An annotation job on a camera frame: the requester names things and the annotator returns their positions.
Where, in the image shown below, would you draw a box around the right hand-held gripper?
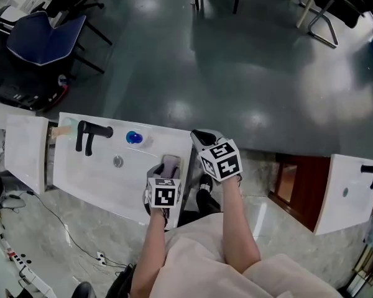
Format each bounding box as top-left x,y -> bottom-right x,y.
190,129 -> 243,183

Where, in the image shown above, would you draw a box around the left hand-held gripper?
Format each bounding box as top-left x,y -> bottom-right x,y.
142,163 -> 183,209

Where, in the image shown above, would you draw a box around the pink soap bar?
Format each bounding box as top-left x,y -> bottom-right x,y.
160,153 -> 183,179

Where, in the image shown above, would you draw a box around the person's right forearm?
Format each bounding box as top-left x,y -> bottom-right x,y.
219,176 -> 262,275

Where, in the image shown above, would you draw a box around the person's left forearm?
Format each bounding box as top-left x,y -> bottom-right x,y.
129,208 -> 169,298

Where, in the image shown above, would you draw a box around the dark grey sink cabinet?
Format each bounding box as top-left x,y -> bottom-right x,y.
173,144 -> 197,229

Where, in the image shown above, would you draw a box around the person's black star shoe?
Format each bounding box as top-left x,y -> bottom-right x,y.
200,174 -> 214,195

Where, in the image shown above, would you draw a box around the clear spray bottle blue top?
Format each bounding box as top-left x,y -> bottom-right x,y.
126,130 -> 155,148

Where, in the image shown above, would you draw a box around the person's black trousers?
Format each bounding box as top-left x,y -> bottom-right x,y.
177,188 -> 222,228

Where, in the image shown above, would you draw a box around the wide white washbasin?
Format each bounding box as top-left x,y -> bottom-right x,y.
51,112 -> 193,229

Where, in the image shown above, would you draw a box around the black basin faucet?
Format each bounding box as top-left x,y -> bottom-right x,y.
360,164 -> 373,190
75,120 -> 114,157

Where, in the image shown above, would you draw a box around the person's pale pink garment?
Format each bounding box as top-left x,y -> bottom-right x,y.
149,212 -> 343,298

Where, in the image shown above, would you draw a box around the metal rack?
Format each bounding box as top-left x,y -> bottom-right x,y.
44,121 -> 60,192

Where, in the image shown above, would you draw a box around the narrow white washbasin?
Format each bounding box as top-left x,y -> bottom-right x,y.
4,114 -> 49,195

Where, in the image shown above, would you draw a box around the square white washbasin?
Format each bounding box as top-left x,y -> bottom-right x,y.
313,153 -> 373,236

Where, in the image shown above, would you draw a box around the blue chair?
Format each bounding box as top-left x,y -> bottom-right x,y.
6,11 -> 113,74

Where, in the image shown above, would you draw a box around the black floor cable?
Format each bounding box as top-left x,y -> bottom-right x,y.
2,191 -> 128,269

